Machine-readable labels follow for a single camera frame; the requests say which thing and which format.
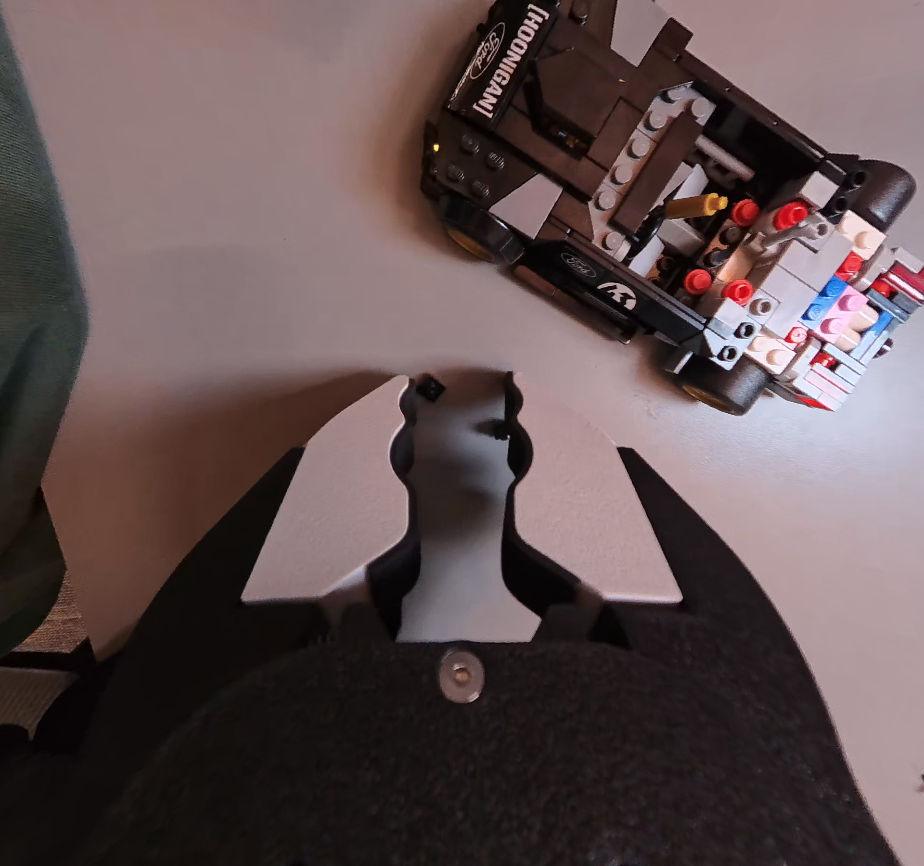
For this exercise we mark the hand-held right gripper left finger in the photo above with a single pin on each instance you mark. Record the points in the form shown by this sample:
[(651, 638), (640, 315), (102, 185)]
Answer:
[(332, 513)]

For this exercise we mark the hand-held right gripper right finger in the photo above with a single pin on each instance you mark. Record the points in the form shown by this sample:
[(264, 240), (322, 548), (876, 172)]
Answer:
[(585, 513)]

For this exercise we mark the small dark lego piece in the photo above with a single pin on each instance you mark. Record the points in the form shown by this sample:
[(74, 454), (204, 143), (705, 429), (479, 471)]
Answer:
[(426, 387)]

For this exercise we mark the black lego car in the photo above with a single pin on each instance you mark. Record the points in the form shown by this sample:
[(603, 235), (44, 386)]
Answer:
[(664, 173)]

